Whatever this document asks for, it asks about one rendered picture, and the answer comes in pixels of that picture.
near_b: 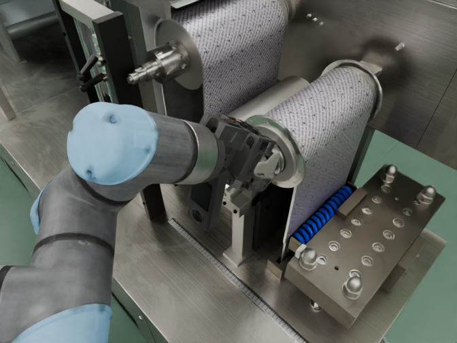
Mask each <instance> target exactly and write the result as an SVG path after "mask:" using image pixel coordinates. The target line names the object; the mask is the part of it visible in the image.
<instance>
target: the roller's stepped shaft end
mask: <svg viewBox="0 0 457 343"><path fill-rule="evenodd" d="M159 76H160V67H159V66H158V64H157V63H156V61H154V60H150V61H148V62H146V63H143V64H141V65H140V66H139V68H137V69H134V70H133V73H130V74H129V75H128V77H127V78H126V80H127V82H128V83H129V84H136V83H139V84H140V83H142V82H144V81H146V82H148V81H151V80H153V79H155V78H157V77H159Z"/></svg>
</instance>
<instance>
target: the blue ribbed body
mask: <svg viewBox="0 0 457 343"><path fill-rule="evenodd" d="M353 192H354V191H353V188H352V187H350V186H342V187H341V189H339V190H338V191H337V193H335V194H334V197H331V198H330V200H328V201H327V202H326V204H324V205H323V206H322V208H320V209H319V210H318V212H316V213H315V214H314V216H311V218H310V220H307V221H306V224H304V225H302V229H298V231H297V233H294V234H293V238H295V239H296V240H298V241H299V242H300V243H301V245H302V244H306V243H308V241H309V240H310V239H312V237H313V236H314V235H315V234H317V232H318V231H319V230H321V228H322V227H323V226H325V224H326V223H327V222H328V221H329V220H330V219H331V218H332V217H333V216H334V215H335V213H336V211H337V209H338V208H339V207H340V206H341V205H342V204H343V203H344V202H345V201H346V200H347V199H348V198H349V197H350V196H351V195H352V193H353Z"/></svg>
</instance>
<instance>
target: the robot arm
mask: <svg viewBox="0 0 457 343"><path fill-rule="evenodd" d="M269 142H270V144H269ZM275 144H276V141H274V140H270V139H269V138H267V137H265V136H263V135H262V134H261V132H259V130H258V129H257V128H255V127H253V126H252V125H250V124H248V123H247V122H245V121H242V120H240V119H238V118H234V117H231V116H227V115H224V114H222V115H221V117H220V118H218V117H216V116H214V115H213V114H211V113H209V112H205V113H204V115H203V117H202V119H201V122H200V123H199V124H198V123H195V122H190V121H187V120H182V119H178V118H174V117H170V116H165V115H162V114H157V113H154V112H149V111H145V110H144V109H142V108H139V107H137V106H133V105H118V104H114V103H107V102H96V103H92V104H90V105H88V106H86V107H84V108H83V109H82V110H80V111H79V113H78V114H77V115H76V117H75V118H74V120H73V130H72V131H69V133H68V137H67V154H68V157H69V163H68V164H67V166H66V167H65V168H64V169H63V170H62V171H61V172H60V173H59V174H58V175H57V176H56V177H55V178H54V179H52V180H51V181H50V182H49V183H47V185H45V187H44V188H43V189H42V190H41V193H40V194H39V196H38V198H37V199H36V200H35V202H34V204H33V206H32V208H31V213H30V219H31V222H32V225H33V230H34V232H35V233H36V234H37V239H36V242H35V247H34V250H33V254H32V257H31V262H30V265H9V266H8V265H0V343H108V336H109V324H110V321H111V319H112V309H111V298H112V278H113V267H114V253H115V243H116V221H117V215H118V213H119V211H121V209H123V207H125V206H126V205H127V204H128V203H129V202H130V201H132V200H133V199H134V198H135V197H136V196H137V194H139V193H140V192H141V191H142V190H143V189H144V188H146V187H147V186H148V185H150V184H191V185H190V196H189V202H188V212H187V215H188V216H189V217H190V218H191V219H192V220H193V221H195V222H196V223H197V224H198V225H200V226H201V227H202V228H204V230H206V231H209V230H211V229H212V228H214V227H215V226H216V225H217V224H218V219H219V216H220V210H221V206H222V200H223V197H224V191H225V187H226V184H227V185H229V186H231V187H233V188H234V189H241V190H245V189H247V190H249V191H259V192H260V191H264V190H265V189H266V188H267V186H268V185H269V184H270V182H271V181H272V179H273V178H274V176H275V174H274V170H275V168H276V165H277V162H278V161H279V159H280V155H281V153H280V151H276V152H274V153H273V154H272V155H271V157H270V158H269V159H268V160H267V161H261V162H259V161H260V160H261V158H262V156H263V155H270V153H271V151H272V150H273V147H274V145H275ZM268 145H269V146H268ZM265 149H266V150H265Z"/></svg>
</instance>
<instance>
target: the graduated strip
mask: <svg viewBox="0 0 457 343"><path fill-rule="evenodd" d="M167 222H168V223H169V224H170V225H171V226H172V227H173V228H174V229H175V230H176V231H177V232H178V233H179V234H180V235H181V236H182V237H183V238H185V239H186V240H187V241H188V242H189V243H190V244H191V245H192V246H193V247H194V248H196V249H197V250H198V251H199V252H200V253H201V254H202V255H203V256H204V257H205V258H206V259H207V260H208V261H209V262H210V263H211V264H212V265H213V266H214V267H215V268H217V269H218V270H219V271H220V272H221V273H222V274H223V275H224V276H225V277H226V278H228V279H229V280H230V281H231V282H232V283H233V284H234V285H235V286H236V287H237V288H238V289H239V290H240V291H241V292H242V293H243V294H244V295H245V296H246V297H248V298H249V299H250V300H251V301H252V302H253V303H254V304H255V305H256V306H257V307H258V308H260V309H261V310H262V311H263V312H264V313H265V314H266V315H267V316H268V317H269V318H270V319H271V320H272V321H273V322H274V323H275V324H276V325H277V326H278V327H280V328H281V329H282V330H283V331H284V332H285V333H286V334H287V335H288V336H289V337H291V338H292V339H293V340H294V341H295V342H296V343H311V342H310V341H309V340H307V339H306V338H305V337H304V336H303V335H302V334H301V333H300V332H298V331H297V330H296V329H295V328H294V327H293V326H292V325H291V324H290V323H289V322H288V321H287V320H286V319H285V318H283V317H282V316H281V315H280V314H279V313H278V312H277V311H275V310H274V309H273V308H272V307H271V306H270V305H269V304H268V303H267V302H266V301H265V300H264V299H263V298H262V297H260V296H259V295H258V294H257V293H256V292H255V291H254V290H253V289H251V288H250V287H249V286H248V285H247V284H246V283H245V282H244V281H243V280H242V279H241V278H240V277H238V275H236V274H235V273H234V272H233V271H232V270H231V269H230V268H228V267H227V266H226V265H225V264H224V263H223V262H222V261H221V260H219V258H217V256H216V255H215V254H213V253H212V252H211V251H210V250H209V249H208V248H207V247H206V246H204V245H203V244H202V243H201V242H200V241H199V240H198V239H196V237H195V236H193V234H191V232H189V231H188V230H187V229H186V228H185V227H184V226H183V225H181V224H180V223H179V222H178V221H177V220H176V219H175V218H172V219H170V220H169V221H167Z"/></svg>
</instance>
